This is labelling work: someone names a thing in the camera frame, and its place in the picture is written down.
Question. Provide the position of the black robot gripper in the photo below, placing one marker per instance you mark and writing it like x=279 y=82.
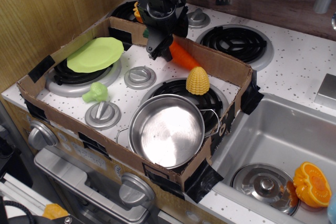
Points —
x=163 y=18

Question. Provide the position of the orange toy carrot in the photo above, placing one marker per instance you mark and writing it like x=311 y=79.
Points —
x=181 y=57

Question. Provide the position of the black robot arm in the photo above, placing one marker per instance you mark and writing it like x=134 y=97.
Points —
x=163 y=20

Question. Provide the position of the light green toy plate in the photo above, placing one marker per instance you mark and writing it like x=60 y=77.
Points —
x=95 y=55

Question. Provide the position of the silver stovetop knob upper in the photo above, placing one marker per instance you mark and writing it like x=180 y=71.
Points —
x=139 y=78

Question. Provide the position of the silver stovetop knob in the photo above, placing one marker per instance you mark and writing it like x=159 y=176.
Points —
x=198 y=19
x=139 y=78
x=103 y=115

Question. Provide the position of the orange pumpkin half on burner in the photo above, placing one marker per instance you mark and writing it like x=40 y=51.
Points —
x=136 y=13

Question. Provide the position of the silver stovetop knob back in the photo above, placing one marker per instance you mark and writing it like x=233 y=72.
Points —
x=198 y=19

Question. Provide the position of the back left stove burner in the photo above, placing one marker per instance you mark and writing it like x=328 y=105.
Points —
x=126 y=11

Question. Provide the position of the yellow toy corn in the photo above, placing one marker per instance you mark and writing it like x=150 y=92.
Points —
x=197 y=82

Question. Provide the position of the brown cardboard fence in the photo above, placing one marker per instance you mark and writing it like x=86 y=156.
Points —
x=196 y=178

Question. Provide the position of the green toy broccoli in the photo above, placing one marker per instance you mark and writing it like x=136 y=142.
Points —
x=98 y=92

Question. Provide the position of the front right stove burner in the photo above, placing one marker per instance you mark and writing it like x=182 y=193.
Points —
x=213 y=99

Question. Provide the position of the back right stove burner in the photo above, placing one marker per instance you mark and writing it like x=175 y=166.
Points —
x=242 y=42

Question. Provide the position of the stainless steel pot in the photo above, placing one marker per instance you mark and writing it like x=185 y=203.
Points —
x=167 y=130

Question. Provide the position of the silver stovetop knob lower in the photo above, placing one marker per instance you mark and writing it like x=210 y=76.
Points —
x=103 y=115

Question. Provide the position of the grey toy sink basin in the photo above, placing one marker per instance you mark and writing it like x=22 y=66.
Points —
x=282 y=134

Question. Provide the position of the silver oven knob right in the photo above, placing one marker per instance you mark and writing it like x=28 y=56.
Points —
x=134 y=191

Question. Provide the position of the silver oven knob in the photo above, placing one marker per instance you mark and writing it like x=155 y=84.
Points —
x=41 y=136
x=134 y=191

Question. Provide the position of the silver oven knob left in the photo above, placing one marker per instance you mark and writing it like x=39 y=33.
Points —
x=41 y=136

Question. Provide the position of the steel pot lid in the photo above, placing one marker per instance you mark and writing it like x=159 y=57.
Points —
x=268 y=184

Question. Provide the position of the orange tape piece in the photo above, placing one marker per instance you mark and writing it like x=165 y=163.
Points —
x=54 y=211

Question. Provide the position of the orange pumpkin half in sink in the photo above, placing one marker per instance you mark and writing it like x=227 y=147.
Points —
x=312 y=186

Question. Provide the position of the silver oven door handle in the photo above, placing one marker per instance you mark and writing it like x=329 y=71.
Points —
x=95 y=195

